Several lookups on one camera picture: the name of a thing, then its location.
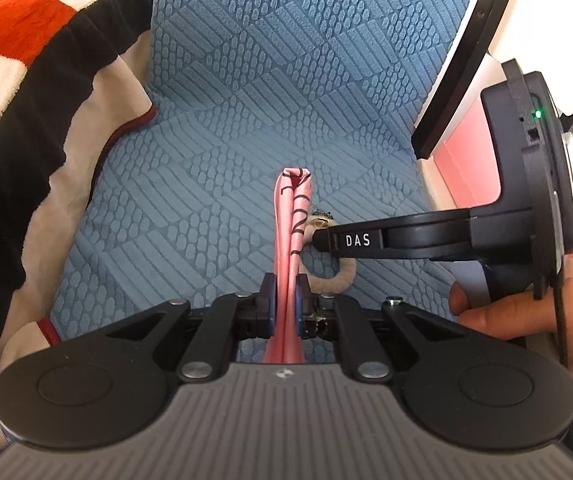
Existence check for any white hair tie ring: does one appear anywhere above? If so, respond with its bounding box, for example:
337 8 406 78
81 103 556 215
299 212 358 294

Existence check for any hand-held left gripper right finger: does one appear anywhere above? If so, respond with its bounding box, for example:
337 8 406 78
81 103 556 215
291 275 467 383

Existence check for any cream padded ledge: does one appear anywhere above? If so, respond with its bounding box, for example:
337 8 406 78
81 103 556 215
417 157 455 211

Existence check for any white folding chair black frame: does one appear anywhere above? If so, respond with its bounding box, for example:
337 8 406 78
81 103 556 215
411 0 573 161

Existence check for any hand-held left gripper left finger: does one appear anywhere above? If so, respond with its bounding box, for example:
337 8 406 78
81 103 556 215
101 275 280 383

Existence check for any pink cardboard box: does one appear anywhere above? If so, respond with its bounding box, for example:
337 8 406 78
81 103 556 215
431 92 505 211

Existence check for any blue textured seat cushion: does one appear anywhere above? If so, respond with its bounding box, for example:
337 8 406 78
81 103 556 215
49 0 487 365

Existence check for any red black white striped blanket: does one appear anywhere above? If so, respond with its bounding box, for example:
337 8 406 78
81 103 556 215
0 0 160 451

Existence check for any person's right hand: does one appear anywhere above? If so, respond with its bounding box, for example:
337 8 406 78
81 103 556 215
449 259 573 413

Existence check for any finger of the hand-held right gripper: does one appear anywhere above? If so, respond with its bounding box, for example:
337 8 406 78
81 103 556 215
311 209 473 262

